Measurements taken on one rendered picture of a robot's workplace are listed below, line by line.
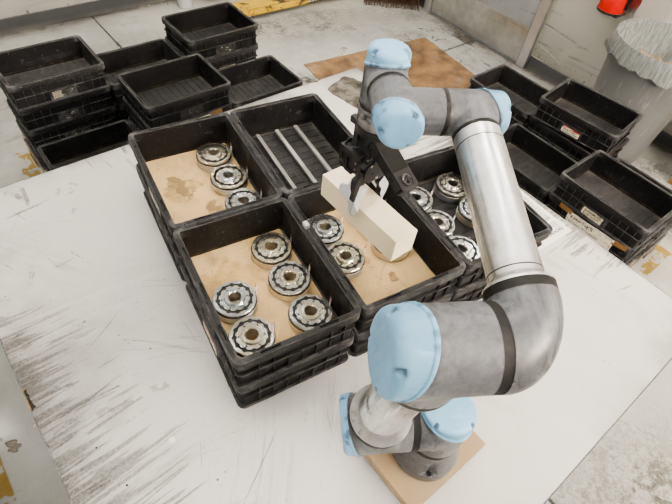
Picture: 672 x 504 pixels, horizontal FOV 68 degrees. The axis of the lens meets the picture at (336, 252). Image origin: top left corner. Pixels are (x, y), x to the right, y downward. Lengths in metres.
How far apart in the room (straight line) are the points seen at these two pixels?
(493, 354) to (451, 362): 0.05
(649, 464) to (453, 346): 1.84
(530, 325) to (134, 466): 0.89
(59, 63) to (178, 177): 1.41
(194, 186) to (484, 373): 1.09
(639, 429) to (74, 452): 2.01
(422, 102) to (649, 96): 2.56
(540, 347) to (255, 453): 0.75
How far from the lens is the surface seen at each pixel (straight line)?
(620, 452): 2.33
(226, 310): 1.17
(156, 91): 2.53
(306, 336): 1.05
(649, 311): 1.74
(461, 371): 0.59
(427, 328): 0.58
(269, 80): 2.81
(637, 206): 2.46
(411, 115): 0.78
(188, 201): 1.45
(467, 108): 0.83
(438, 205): 1.52
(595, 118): 2.89
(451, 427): 0.99
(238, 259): 1.30
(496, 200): 0.73
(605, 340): 1.60
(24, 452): 2.12
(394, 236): 1.01
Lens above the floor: 1.84
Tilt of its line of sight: 49 degrees down
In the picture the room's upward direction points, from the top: 9 degrees clockwise
